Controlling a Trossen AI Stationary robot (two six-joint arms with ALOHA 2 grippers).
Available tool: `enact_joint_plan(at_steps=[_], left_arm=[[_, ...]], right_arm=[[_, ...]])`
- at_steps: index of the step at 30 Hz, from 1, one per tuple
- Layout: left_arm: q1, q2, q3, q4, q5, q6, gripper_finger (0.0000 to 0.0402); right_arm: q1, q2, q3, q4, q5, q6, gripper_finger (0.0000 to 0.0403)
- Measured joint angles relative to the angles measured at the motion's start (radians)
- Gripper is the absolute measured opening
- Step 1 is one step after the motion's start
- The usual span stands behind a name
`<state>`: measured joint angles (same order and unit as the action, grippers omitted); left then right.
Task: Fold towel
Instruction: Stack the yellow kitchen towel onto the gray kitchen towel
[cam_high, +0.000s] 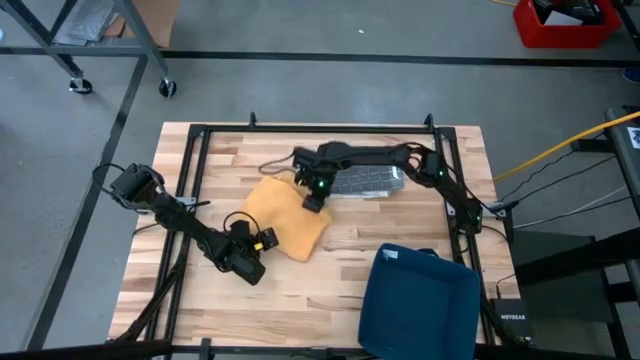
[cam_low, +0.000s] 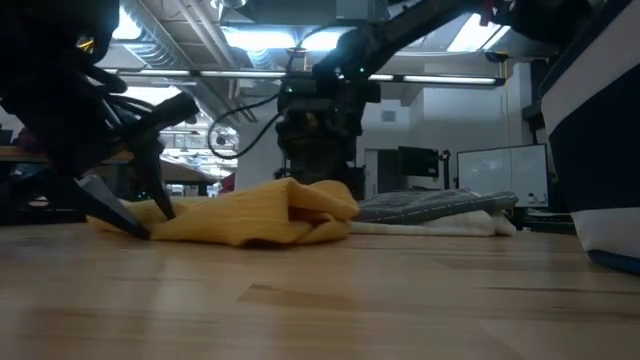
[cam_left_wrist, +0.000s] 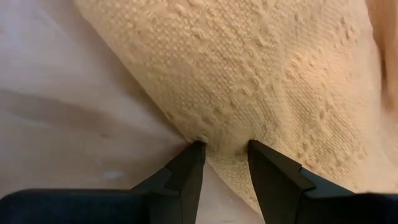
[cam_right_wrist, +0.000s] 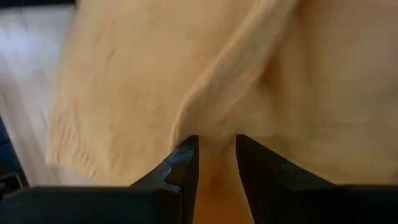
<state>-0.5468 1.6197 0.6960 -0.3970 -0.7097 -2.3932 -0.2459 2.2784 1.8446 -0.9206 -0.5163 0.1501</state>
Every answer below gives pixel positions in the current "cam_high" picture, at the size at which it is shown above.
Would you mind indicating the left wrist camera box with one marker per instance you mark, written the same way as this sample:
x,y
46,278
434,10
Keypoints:
x,y
269,239

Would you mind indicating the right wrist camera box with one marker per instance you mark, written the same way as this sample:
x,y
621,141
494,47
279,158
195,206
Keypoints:
x,y
314,204

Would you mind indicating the black floor stand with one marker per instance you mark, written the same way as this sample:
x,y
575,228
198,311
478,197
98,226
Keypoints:
x,y
560,270

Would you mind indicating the black side desk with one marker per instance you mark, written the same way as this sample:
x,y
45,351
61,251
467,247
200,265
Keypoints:
x,y
625,165

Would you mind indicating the black device in crate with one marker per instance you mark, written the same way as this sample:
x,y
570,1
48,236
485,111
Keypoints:
x,y
580,9

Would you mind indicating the brown cardboard box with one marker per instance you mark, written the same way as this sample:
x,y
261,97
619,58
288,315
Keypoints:
x,y
160,20

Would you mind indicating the grey metal cart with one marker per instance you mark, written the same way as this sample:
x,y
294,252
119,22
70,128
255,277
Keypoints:
x,y
140,35

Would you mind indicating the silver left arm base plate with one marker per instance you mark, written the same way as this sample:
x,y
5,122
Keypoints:
x,y
187,201

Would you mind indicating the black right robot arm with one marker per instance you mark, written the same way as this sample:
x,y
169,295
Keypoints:
x,y
450,192

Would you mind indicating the black network switch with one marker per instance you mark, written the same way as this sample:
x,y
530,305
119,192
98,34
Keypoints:
x,y
511,320

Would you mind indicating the yellow towel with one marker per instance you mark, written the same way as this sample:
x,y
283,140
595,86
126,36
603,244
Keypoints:
x,y
285,220

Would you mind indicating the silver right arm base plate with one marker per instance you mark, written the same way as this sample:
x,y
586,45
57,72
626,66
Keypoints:
x,y
500,210

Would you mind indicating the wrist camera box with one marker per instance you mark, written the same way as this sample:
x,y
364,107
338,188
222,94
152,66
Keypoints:
x,y
269,239
314,204

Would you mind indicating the black caster wheel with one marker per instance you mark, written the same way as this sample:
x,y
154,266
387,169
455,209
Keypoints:
x,y
80,87
167,89

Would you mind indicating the red plastic crate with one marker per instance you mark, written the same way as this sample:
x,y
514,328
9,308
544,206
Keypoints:
x,y
565,36

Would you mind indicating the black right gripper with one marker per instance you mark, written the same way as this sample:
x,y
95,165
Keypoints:
x,y
320,160

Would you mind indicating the grey plastic bag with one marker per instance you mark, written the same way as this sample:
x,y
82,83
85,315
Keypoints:
x,y
90,20

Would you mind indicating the person's blue shoe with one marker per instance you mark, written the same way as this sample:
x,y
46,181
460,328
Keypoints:
x,y
632,75

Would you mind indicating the blue fabric bin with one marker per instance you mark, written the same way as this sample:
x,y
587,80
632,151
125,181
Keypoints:
x,y
420,310

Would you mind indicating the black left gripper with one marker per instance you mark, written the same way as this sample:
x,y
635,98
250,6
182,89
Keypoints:
x,y
245,265

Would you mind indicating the black outer rig frame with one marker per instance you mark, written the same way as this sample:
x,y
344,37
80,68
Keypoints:
x,y
350,57

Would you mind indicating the grey checked towel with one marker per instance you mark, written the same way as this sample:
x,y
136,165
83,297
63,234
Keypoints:
x,y
370,179

